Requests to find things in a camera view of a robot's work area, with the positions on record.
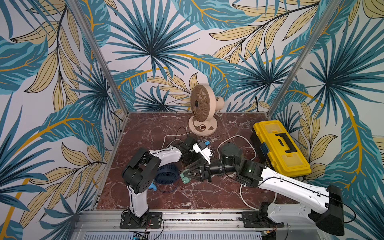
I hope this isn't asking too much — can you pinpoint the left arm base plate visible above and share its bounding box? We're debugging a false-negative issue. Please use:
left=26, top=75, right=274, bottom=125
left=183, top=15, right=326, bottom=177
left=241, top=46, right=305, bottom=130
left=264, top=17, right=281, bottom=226
left=119, top=211, right=163, bottom=229

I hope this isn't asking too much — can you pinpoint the aluminium front rail frame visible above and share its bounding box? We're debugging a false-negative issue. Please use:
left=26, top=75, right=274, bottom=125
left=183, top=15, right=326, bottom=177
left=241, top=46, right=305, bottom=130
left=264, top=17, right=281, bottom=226
left=71, top=209, right=331, bottom=240

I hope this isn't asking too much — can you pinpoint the white power strip cable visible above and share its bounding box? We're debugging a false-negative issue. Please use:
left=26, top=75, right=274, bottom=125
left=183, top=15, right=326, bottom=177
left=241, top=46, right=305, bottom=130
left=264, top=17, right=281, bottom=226
left=216, top=134, right=278, bottom=211

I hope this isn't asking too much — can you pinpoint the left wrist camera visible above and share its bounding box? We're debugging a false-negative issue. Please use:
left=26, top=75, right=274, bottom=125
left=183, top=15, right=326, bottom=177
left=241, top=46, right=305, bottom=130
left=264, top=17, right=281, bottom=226
left=193, top=140, right=213, bottom=165

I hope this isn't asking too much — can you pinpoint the dark blue handheld fan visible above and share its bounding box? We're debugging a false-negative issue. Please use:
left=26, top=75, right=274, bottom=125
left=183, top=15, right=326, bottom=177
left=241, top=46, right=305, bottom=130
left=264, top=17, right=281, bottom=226
left=149, top=164, right=180, bottom=194

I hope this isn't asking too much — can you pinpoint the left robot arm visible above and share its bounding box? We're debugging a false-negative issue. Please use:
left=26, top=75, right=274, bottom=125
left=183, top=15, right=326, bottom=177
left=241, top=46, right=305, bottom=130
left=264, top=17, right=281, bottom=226
left=122, top=137, right=212, bottom=219

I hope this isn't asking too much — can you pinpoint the yellow black toolbox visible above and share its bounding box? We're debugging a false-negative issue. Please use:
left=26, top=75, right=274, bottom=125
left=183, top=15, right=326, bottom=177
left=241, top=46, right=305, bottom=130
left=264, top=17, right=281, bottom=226
left=251, top=120, right=312, bottom=178

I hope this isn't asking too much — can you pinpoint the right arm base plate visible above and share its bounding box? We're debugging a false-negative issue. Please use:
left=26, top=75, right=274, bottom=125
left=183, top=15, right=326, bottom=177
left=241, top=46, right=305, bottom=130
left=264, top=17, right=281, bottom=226
left=238, top=212, right=285, bottom=229

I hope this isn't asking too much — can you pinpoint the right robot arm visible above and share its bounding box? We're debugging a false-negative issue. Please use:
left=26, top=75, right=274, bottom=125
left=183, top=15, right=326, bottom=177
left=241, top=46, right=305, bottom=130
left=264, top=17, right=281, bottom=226
left=178, top=142, right=345, bottom=236

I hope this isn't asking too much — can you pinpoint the beige desk fan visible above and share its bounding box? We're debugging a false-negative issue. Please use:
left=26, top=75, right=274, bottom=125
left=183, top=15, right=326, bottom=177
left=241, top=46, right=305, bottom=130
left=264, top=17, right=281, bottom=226
left=189, top=84, right=224, bottom=136

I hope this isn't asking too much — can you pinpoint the black thin cable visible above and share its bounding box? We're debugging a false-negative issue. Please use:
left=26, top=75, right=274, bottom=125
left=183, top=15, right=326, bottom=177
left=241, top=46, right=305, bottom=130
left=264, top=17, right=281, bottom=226
left=172, top=125, right=190, bottom=142

